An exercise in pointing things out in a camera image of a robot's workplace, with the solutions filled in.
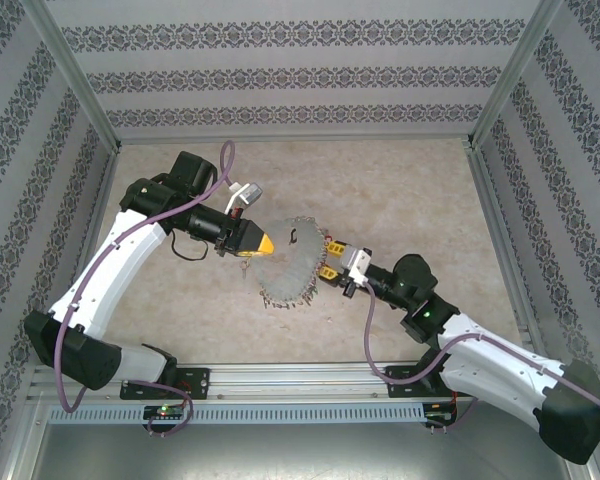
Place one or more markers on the small silver key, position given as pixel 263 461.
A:
pixel 243 267

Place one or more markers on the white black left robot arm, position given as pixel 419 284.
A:
pixel 110 270

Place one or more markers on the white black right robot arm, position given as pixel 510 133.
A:
pixel 490 365

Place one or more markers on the small circuit board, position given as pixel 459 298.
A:
pixel 440 417
pixel 165 412

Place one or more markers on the grey metal shelf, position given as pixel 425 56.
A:
pixel 300 455

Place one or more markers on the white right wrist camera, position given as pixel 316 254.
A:
pixel 355 260

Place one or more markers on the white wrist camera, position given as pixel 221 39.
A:
pixel 355 260
pixel 247 192

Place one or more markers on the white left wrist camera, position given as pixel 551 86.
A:
pixel 247 192

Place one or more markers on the aluminium side rail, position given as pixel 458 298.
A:
pixel 106 185
pixel 487 200

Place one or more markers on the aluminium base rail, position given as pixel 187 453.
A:
pixel 300 380

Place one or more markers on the aluminium frame post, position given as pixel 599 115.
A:
pixel 515 65
pixel 70 65

